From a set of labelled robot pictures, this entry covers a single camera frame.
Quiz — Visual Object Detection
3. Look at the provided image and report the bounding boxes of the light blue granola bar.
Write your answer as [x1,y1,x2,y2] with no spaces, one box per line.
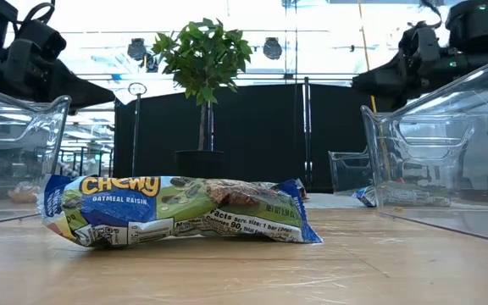
[351,184,452,208]

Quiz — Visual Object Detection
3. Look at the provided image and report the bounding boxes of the green potted plant black pot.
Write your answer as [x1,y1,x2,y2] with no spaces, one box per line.
[150,16,253,179]

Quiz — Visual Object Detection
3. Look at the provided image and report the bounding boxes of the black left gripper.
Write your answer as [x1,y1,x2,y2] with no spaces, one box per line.
[0,40,116,114]

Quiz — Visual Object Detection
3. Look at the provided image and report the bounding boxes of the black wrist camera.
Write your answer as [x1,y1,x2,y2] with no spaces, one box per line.
[17,19,68,63]
[398,20,440,64]

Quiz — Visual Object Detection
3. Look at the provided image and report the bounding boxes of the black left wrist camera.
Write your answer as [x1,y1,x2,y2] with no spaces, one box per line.
[17,19,68,63]

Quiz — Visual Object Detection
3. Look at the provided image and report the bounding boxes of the black ring-topped stand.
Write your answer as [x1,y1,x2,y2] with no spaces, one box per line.
[127,81,148,177]

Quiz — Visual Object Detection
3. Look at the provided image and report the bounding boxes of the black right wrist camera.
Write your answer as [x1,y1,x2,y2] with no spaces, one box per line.
[398,20,440,64]

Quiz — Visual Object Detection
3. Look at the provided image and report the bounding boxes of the green and orange granola bar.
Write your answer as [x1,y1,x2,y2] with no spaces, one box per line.
[7,180,41,204]

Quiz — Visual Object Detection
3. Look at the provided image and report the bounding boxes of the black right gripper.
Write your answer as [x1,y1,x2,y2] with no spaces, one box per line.
[352,48,457,112]

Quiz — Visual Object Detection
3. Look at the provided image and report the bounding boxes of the black partition screen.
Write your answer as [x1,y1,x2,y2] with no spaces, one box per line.
[112,82,374,194]

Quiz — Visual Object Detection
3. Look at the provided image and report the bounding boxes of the yellow cable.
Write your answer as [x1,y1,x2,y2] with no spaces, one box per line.
[357,0,391,179]

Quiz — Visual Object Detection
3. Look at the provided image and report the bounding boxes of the oatmeal raisin granola bar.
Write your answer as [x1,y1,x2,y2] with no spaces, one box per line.
[36,174,324,249]

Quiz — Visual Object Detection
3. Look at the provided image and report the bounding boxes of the black round fixture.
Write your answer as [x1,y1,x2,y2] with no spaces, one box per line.
[262,36,284,61]
[126,37,148,62]

